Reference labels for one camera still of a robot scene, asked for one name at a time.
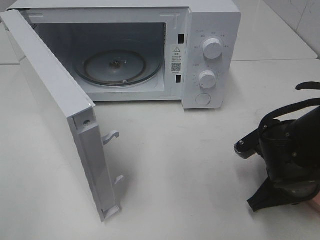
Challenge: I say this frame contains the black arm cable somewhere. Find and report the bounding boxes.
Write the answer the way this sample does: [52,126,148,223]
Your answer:
[258,81,320,131]

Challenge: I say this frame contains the round white door button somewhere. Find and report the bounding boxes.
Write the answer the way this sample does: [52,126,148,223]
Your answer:
[195,93,211,106]

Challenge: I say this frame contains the white rotary knob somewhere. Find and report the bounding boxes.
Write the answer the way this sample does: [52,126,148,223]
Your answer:
[202,36,223,60]
[198,70,217,89]

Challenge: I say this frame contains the white microwave door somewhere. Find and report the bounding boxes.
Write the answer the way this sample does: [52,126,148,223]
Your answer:
[0,10,122,221]

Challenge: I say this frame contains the white microwave oven body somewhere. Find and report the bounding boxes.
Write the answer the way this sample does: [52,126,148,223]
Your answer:
[6,0,241,109]

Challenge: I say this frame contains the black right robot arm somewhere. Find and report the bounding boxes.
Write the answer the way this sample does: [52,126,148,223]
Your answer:
[234,108,320,212]

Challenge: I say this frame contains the pink round plate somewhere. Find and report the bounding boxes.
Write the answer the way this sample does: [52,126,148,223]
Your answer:
[307,193,320,213]

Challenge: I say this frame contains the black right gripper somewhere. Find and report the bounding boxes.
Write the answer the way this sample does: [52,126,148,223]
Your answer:
[237,119,320,211]

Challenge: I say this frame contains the glass microwave turntable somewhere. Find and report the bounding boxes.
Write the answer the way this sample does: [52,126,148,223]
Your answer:
[73,49,164,87]

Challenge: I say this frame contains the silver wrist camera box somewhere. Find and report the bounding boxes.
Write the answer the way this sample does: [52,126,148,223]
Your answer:
[234,142,257,160]

